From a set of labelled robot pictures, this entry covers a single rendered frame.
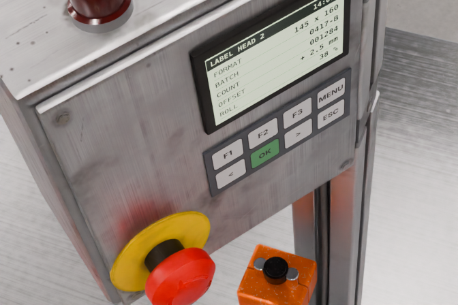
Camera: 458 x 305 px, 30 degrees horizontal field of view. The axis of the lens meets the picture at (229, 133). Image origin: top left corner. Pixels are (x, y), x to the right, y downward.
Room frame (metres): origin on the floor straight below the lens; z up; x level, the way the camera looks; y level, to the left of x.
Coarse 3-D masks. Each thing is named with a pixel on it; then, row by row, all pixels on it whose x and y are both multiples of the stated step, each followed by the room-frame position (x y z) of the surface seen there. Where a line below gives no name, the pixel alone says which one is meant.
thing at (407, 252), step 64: (384, 64) 0.72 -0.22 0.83; (448, 64) 0.70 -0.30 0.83; (0, 128) 0.71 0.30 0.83; (384, 128) 0.62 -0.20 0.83; (448, 128) 0.60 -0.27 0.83; (0, 192) 0.61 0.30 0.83; (384, 192) 0.52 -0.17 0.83; (448, 192) 0.51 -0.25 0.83; (0, 256) 0.52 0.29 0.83; (64, 256) 0.50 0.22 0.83; (384, 256) 0.44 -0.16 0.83; (448, 256) 0.43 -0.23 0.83
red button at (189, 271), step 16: (176, 240) 0.22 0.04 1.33; (160, 256) 0.21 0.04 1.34; (176, 256) 0.20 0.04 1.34; (192, 256) 0.20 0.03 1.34; (208, 256) 0.21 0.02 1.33; (160, 272) 0.20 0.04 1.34; (176, 272) 0.20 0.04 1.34; (192, 272) 0.20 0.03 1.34; (208, 272) 0.20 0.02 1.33; (160, 288) 0.19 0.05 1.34; (176, 288) 0.19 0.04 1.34; (192, 288) 0.19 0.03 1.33; (208, 288) 0.20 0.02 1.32; (160, 304) 0.19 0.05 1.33; (176, 304) 0.19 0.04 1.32
